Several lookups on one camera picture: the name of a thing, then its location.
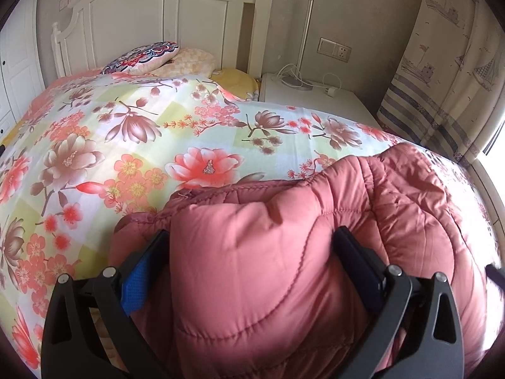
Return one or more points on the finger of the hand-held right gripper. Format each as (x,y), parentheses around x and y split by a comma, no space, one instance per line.
(494,273)

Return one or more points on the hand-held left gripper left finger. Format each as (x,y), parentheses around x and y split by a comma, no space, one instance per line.
(136,284)

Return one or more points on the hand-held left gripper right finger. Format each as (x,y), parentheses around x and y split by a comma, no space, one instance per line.
(359,268)

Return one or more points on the pink quilted coat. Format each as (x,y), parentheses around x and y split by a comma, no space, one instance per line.
(256,264)

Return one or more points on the cream window ledge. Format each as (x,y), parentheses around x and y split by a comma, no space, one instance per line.
(487,181)

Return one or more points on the floral bed sheet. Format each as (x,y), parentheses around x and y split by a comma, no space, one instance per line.
(138,146)

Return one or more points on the white nightstand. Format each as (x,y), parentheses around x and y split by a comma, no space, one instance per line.
(315,102)

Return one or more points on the printed curtain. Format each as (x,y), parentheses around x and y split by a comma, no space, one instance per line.
(434,67)

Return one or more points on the yellow pillow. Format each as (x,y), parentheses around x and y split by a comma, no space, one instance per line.
(236,81)

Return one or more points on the patterned embroidered cushion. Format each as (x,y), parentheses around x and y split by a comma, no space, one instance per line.
(142,57)

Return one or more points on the peach pillow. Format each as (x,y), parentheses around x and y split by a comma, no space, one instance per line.
(189,61)

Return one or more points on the metal pole lamp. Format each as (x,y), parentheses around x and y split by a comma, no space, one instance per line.
(305,39)

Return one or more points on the white wardrobe door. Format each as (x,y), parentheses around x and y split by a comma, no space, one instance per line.
(19,67)

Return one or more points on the white wooden headboard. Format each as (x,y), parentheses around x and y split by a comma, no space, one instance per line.
(158,8)

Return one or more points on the wall socket plate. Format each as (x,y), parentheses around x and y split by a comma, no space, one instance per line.
(334,49)

